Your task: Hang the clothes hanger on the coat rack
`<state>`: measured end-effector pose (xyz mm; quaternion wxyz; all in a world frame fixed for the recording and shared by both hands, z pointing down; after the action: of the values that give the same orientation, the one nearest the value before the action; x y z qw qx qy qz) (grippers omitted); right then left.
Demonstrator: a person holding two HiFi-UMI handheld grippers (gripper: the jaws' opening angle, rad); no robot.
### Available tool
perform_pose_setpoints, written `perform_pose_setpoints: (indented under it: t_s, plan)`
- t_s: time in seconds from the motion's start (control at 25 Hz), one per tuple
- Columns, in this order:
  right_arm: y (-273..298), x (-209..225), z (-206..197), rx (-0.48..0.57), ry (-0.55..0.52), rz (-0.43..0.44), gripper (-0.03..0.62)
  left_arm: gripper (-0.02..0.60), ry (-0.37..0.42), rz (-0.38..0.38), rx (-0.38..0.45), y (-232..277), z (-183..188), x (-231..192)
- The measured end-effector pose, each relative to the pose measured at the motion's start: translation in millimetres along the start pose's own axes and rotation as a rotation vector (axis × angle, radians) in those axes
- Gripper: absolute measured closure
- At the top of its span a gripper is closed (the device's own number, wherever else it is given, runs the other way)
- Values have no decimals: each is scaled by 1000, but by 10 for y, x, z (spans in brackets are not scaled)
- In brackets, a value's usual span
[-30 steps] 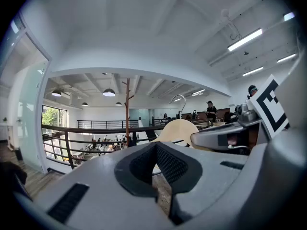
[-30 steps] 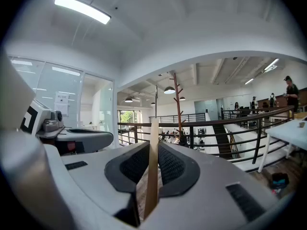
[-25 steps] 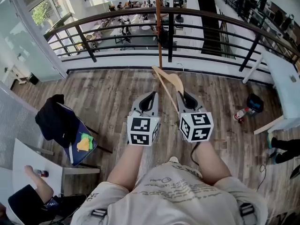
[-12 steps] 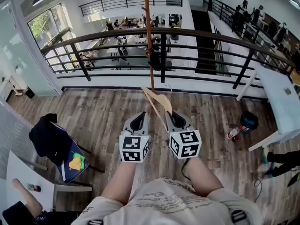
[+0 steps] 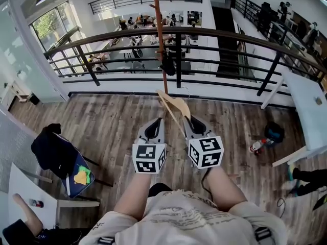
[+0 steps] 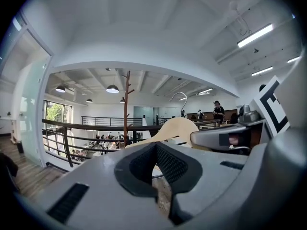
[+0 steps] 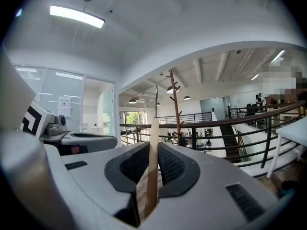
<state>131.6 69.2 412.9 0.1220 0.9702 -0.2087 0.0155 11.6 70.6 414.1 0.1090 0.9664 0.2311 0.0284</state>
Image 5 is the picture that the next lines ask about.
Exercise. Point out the person's cream printed shirt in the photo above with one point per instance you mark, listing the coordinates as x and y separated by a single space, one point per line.
184 221

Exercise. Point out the green cloth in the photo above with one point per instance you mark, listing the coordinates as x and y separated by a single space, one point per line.
87 169

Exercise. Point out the black trash bin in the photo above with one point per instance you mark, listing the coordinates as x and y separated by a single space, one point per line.
34 99

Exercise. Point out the light wooden hanger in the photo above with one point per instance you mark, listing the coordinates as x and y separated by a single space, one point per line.
178 103

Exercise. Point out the red and black can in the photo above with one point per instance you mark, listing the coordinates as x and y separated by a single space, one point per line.
36 203

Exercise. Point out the large window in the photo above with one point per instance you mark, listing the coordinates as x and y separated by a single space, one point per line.
51 27

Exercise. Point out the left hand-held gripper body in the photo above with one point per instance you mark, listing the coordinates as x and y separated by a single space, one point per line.
148 158

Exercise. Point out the brown vertical pole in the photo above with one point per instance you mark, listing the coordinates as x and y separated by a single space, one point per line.
160 34

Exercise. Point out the white bottle with red label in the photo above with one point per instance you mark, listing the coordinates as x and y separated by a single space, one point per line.
256 147

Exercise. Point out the black jacket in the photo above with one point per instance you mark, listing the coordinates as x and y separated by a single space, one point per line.
51 152

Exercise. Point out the black railing with wooden handrail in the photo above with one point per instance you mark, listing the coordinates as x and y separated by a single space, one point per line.
194 31

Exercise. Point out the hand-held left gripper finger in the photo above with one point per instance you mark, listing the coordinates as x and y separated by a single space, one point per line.
148 133
160 134

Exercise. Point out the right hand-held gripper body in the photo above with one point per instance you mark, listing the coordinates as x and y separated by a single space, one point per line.
207 152

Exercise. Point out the black and blue bag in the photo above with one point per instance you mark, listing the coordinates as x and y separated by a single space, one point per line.
274 133

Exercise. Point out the dark staircase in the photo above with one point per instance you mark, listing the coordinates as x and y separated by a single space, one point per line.
226 42

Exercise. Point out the person's left forearm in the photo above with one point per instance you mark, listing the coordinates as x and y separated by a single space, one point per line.
132 195

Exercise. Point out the blue chair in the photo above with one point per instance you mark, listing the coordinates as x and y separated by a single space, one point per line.
76 187

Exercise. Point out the person's right forearm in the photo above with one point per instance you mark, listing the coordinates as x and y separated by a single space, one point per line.
224 187

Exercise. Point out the yellow cloth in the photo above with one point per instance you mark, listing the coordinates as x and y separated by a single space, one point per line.
80 178

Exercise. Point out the small grey object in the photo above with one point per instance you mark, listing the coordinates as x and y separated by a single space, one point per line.
318 101

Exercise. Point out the white desk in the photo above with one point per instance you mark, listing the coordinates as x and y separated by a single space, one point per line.
20 185

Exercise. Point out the person's black trousers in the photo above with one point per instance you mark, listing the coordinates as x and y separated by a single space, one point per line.
159 189

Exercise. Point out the black harness buckle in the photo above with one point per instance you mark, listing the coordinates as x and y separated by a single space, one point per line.
262 233
106 241

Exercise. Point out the white table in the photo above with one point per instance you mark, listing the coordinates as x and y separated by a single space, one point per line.
304 106

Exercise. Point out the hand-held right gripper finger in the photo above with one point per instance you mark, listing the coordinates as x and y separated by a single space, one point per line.
189 129
201 127

